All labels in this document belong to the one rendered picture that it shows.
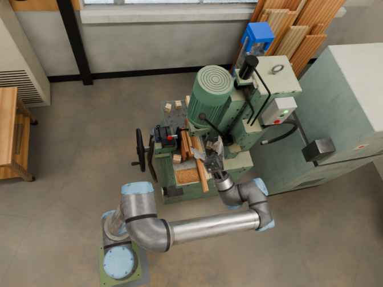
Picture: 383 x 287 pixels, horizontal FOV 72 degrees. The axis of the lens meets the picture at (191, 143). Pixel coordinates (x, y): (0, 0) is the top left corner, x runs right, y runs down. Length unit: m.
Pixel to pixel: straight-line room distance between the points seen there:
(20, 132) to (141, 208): 1.90
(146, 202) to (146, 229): 0.09
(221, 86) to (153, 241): 0.70
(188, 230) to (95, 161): 1.75
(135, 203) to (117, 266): 0.61
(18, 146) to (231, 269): 2.09
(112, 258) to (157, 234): 0.59
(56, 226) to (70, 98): 1.27
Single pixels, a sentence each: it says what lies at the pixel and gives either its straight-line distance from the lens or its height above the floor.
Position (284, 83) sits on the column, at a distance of 1.33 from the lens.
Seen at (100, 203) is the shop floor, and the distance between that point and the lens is 2.51.
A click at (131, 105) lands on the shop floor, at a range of 2.89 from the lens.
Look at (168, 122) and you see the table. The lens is 1.76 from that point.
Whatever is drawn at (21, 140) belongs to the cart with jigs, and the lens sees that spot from 2.68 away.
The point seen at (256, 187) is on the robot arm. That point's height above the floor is 1.30.
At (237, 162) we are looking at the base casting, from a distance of 1.85.
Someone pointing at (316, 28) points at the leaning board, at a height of 0.81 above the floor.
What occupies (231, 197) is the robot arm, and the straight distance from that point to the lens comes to 1.30.
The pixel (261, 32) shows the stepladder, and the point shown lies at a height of 1.16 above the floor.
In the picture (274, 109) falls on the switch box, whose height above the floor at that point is 1.45.
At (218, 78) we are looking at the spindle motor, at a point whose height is 1.50.
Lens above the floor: 2.42
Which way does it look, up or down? 63 degrees down
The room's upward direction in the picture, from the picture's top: 21 degrees clockwise
